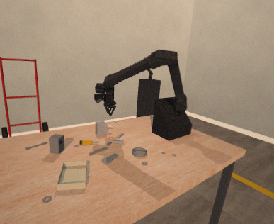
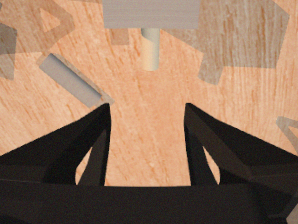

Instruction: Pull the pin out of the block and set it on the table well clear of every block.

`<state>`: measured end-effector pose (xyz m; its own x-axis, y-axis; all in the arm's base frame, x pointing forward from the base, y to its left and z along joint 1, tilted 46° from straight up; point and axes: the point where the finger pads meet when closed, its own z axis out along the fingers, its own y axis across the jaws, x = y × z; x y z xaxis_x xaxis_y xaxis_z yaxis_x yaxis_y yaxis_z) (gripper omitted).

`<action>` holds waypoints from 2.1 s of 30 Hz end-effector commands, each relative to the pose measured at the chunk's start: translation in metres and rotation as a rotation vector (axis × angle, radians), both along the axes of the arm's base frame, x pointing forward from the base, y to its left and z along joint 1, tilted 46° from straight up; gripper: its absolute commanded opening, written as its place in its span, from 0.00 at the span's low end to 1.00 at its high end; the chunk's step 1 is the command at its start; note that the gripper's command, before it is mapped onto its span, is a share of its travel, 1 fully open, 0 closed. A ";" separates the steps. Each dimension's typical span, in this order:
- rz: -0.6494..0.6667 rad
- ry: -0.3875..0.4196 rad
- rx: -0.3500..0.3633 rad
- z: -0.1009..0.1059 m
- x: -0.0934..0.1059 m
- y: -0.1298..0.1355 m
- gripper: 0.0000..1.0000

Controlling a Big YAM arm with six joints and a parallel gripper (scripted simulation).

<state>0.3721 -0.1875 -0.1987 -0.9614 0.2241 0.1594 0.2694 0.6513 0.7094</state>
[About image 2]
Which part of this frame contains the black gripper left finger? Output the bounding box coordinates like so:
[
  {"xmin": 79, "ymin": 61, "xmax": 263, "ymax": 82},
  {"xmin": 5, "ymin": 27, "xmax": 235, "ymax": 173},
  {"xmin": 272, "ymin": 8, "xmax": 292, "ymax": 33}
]
[{"xmin": 0, "ymin": 103, "xmax": 111, "ymax": 186}]

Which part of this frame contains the beige cylinder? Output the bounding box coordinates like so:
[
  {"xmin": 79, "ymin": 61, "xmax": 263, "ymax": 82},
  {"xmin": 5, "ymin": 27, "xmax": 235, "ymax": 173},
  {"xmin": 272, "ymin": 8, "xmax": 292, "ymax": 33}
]
[{"xmin": 141, "ymin": 28, "xmax": 160, "ymax": 71}]

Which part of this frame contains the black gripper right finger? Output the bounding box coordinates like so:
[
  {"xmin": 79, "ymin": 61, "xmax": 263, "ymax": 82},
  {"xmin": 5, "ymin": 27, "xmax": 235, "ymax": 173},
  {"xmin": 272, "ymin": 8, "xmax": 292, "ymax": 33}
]
[{"xmin": 184, "ymin": 103, "xmax": 298, "ymax": 221}]

